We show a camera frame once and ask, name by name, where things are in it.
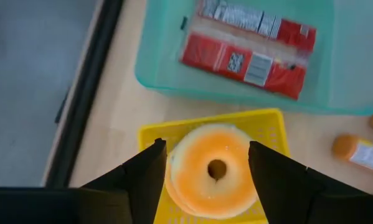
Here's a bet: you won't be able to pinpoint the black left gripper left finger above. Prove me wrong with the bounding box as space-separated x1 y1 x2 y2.
0 138 168 224

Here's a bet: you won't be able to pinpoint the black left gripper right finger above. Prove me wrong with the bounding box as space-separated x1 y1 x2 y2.
248 141 373 224

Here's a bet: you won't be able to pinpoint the red snack packets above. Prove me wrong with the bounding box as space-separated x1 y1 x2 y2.
179 0 318 101

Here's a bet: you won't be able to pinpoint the yellow plastic basket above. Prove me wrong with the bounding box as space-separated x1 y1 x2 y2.
137 108 290 224

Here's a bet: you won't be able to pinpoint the teal translucent bin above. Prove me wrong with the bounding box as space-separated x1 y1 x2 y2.
135 0 373 116

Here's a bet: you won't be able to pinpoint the black metal table frame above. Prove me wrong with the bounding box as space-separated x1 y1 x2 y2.
44 0 125 189

